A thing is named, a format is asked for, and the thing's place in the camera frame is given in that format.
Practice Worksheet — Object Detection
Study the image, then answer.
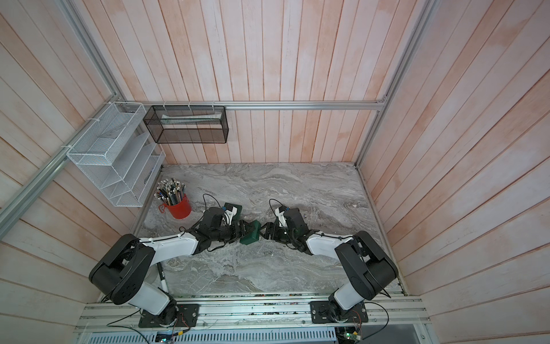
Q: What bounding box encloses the white wire mesh shelf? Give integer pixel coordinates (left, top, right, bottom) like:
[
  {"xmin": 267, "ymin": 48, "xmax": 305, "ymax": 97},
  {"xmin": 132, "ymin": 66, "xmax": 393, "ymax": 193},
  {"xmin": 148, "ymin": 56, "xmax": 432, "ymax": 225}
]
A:
[{"xmin": 67, "ymin": 102, "xmax": 166, "ymax": 208}]

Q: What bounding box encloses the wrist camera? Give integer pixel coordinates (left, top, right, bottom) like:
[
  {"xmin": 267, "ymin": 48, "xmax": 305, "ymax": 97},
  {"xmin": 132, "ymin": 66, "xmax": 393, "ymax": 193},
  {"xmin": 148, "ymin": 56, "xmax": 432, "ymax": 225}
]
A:
[
  {"xmin": 274, "ymin": 206, "xmax": 288, "ymax": 229},
  {"xmin": 222, "ymin": 205, "xmax": 239, "ymax": 226}
]

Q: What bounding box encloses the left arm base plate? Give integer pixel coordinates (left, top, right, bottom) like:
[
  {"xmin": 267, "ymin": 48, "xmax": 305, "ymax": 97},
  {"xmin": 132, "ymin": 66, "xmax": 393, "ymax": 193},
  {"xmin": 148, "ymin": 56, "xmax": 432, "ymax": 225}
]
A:
[{"xmin": 138, "ymin": 303, "xmax": 200, "ymax": 328}]

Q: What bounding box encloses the aluminium frame rail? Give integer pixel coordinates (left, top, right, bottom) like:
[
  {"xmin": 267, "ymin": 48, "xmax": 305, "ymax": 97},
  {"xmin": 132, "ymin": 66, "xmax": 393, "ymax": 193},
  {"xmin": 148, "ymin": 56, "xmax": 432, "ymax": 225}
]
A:
[{"xmin": 138, "ymin": 100, "xmax": 385, "ymax": 110}]

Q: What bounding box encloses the red metal pencil cup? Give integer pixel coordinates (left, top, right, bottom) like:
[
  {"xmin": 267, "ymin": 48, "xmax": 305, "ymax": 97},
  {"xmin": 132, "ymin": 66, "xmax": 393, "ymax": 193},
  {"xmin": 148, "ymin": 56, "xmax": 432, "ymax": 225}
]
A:
[{"xmin": 158, "ymin": 194, "xmax": 192, "ymax": 219}]

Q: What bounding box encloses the black wire mesh basket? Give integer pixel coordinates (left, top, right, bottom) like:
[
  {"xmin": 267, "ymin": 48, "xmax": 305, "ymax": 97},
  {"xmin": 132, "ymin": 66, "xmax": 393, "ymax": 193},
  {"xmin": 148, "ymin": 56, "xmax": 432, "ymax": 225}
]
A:
[{"xmin": 144, "ymin": 105, "xmax": 229, "ymax": 144}]

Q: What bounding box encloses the black marker pen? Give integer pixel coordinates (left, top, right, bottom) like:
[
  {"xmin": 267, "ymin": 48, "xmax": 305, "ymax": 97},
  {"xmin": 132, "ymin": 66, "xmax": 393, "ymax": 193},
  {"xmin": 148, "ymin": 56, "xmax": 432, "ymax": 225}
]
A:
[{"xmin": 156, "ymin": 262, "xmax": 169, "ymax": 293}]

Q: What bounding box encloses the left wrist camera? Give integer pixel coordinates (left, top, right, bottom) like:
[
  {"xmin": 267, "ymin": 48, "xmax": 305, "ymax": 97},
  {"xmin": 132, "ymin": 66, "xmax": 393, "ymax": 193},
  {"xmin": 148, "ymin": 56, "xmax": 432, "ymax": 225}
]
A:
[{"xmin": 222, "ymin": 205, "xmax": 239, "ymax": 226}]

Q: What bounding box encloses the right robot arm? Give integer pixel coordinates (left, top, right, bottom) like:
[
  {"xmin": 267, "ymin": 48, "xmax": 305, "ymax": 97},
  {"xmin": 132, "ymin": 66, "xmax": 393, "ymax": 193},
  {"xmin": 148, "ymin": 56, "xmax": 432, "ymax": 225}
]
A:
[{"xmin": 264, "ymin": 206, "xmax": 398, "ymax": 312}]

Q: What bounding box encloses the small green box lid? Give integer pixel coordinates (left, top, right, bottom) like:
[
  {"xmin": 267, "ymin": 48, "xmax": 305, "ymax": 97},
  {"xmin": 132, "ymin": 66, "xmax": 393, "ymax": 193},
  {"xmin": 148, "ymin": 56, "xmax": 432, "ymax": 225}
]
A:
[{"xmin": 239, "ymin": 220, "xmax": 262, "ymax": 245}]

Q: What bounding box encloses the large green jewelry box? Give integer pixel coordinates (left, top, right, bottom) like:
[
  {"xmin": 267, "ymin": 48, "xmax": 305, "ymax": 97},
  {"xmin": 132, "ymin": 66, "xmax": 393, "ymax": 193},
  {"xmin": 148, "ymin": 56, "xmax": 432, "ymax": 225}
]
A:
[{"xmin": 223, "ymin": 203, "xmax": 242, "ymax": 224}]

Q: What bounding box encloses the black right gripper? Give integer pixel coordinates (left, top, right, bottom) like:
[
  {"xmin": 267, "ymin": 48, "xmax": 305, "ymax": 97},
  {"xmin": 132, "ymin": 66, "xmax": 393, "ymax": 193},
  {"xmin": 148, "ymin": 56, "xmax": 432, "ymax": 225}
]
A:
[{"xmin": 258, "ymin": 222, "xmax": 298, "ymax": 244}]

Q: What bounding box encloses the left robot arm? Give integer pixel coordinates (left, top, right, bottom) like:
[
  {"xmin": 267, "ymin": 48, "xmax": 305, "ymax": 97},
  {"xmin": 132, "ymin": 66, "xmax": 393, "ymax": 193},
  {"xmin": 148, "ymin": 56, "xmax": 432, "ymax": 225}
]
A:
[{"xmin": 89, "ymin": 204, "xmax": 245, "ymax": 316}]

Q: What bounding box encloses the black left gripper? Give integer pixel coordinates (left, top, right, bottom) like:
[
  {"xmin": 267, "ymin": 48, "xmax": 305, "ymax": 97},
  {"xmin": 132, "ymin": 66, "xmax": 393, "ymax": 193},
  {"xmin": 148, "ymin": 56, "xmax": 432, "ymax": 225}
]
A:
[{"xmin": 211, "ymin": 219, "xmax": 256, "ymax": 244}]

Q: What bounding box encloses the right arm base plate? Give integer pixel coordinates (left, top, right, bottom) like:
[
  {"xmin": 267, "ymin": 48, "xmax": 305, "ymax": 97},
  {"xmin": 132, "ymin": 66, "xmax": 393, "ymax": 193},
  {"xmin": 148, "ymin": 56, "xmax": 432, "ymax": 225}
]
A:
[{"xmin": 309, "ymin": 300, "xmax": 368, "ymax": 324}]

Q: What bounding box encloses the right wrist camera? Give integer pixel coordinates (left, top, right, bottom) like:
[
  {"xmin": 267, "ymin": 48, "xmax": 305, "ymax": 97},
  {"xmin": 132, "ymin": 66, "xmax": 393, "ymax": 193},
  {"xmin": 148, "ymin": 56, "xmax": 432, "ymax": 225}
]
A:
[{"xmin": 274, "ymin": 206, "xmax": 288, "ymax": 229}]

